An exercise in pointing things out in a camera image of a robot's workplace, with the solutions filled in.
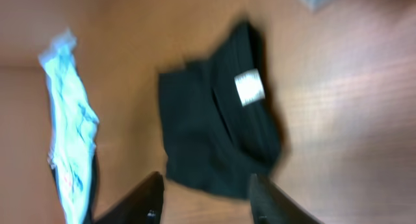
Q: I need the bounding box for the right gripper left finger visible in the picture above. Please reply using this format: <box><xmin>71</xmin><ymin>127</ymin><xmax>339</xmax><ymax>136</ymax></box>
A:
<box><xmin>94</xmin><ymin>171</ymin><xmax>164</xmax><ymax>224</ymax></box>

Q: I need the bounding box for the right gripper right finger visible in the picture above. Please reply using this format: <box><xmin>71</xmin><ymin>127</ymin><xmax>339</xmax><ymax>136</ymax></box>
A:
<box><xmin>249</xmin><ymin>174</ymin><xmax>322</xmax><ymax>224</ymax></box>

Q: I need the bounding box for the black t-shirt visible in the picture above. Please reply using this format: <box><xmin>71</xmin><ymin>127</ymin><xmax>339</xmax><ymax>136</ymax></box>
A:
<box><xmin>159</xmin><ymin>21</ymin><xmax>281</xmax><ymax>199</ymax></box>

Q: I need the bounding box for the light blue printed t-shirt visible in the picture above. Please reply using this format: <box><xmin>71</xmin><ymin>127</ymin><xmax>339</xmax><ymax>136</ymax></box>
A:
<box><xmin>38</xmin><ymin>29</ymin><xmax>99</xmax><ymax>224</ymax></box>

